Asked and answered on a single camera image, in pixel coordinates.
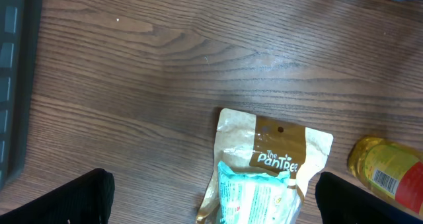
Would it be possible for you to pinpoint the light green snack packet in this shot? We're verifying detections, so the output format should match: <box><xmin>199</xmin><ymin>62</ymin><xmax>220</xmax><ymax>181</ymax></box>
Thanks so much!
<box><xmin>217</xmin><ymin>161</ymin><xmax>293</xmax><ymax>224</ymax></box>

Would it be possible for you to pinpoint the clear bottle with silver cap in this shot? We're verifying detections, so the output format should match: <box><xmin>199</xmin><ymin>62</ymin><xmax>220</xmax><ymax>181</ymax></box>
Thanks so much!
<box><xmin>348</xmin><ymin>136</ymin><xmax>422</xmax><ymax>219</ymax></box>

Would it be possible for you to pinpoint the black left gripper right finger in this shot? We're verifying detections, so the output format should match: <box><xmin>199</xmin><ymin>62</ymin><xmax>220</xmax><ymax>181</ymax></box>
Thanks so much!
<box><xmin>315</xmin><ymin>172</ymin><xmax>422</xmax><ymax>224</ymax></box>

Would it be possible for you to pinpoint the brown Pantree pouch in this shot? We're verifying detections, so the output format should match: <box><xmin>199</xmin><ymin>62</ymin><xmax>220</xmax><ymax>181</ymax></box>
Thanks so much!
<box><xmin>196</xmin><ymin>108</ymin><xmax>333</xmax><ymax>223</ymax></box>

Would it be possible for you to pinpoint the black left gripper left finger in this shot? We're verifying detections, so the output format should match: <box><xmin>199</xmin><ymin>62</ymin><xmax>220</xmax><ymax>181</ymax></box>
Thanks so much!
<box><xmin>1</xmin><ymin>168</ymin><xmax>115</xmax><ymax>224</ymax></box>

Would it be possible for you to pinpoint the grey plastic mesh basket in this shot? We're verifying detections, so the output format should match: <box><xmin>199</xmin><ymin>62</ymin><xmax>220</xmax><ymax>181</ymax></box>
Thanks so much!
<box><xmin>1</xmin><ymin>0</ymin><xmax>42</xmax><ymax>188</ymax></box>

